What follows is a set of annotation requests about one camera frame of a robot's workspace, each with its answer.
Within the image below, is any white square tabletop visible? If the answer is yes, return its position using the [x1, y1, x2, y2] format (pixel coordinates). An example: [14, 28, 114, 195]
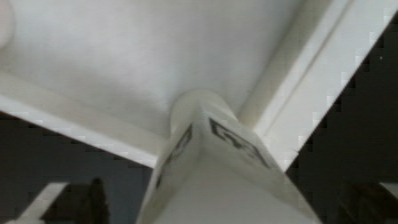
[0, 0, 352, 169]

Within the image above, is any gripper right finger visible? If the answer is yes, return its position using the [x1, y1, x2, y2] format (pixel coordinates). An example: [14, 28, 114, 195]
[336, 182, 398, 224]

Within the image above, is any white U-shaped fence wall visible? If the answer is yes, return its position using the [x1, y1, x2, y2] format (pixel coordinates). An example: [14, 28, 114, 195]
[263, 0, 398, 170]

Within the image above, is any white table leg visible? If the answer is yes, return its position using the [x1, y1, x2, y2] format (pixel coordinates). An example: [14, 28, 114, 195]
[137, 90, 321, 224]

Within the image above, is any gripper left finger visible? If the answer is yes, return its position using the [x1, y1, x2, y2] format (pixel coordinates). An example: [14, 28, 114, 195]
[14, 177, 112, 224]

